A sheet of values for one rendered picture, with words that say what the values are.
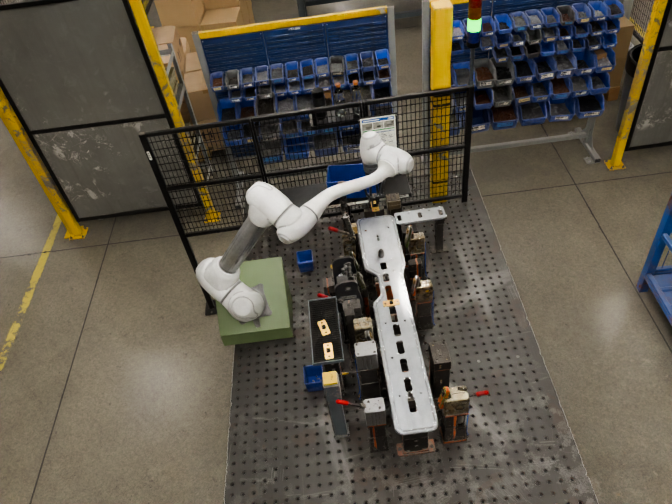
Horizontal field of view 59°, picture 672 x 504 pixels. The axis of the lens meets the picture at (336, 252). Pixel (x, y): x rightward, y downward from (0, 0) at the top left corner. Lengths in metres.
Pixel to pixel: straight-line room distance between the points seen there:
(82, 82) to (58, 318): 1.77
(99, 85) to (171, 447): 2.55
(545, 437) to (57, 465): 2.88
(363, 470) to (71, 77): 3.32
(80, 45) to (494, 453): 3.62
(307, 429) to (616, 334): 2.24
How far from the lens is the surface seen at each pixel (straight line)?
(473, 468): 2.89
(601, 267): 4.69
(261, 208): 2.63
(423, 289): 3.00
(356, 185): 2.73
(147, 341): 4.51
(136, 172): 5.07
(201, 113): 5.69
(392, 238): 3.31
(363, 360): 2.70
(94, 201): 5.37
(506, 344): 3.23
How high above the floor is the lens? 3.30
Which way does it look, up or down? 45 degrees down
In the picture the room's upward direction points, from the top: 9 degrees counter-clockwise
